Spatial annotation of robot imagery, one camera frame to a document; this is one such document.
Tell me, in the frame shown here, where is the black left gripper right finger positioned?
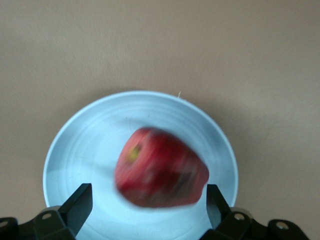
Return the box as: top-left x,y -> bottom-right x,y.
202,184 -> 311,240

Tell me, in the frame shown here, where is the red apple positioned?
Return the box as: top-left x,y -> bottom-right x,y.
114,126 -> 210,209

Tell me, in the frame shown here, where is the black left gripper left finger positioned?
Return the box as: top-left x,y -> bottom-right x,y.
0,183 -> 93,240

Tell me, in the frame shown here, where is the light blue round plate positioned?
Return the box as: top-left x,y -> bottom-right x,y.
42,90 -> 238,240

